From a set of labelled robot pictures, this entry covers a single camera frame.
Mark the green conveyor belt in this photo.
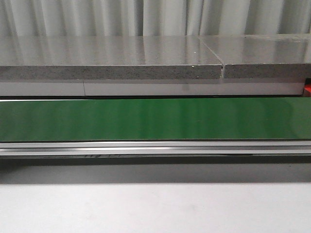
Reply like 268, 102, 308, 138
0, 97, 311, 142

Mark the grey stone slab left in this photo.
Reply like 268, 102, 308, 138
0, 36, 222, 80

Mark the grey stone slab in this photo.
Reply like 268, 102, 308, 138
0, 36, 222, 80
199, 34, 311, 82

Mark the grey stone slab right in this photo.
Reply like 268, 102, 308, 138
199, 34, 311, 82

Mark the red plastic tray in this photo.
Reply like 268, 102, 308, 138
303, 83, 311, 97

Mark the grey pleated curtain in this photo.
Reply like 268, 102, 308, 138
0, 0, 311, 36

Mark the aluminium conveyor side rail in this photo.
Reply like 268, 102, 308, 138
0, 140, 311, 158

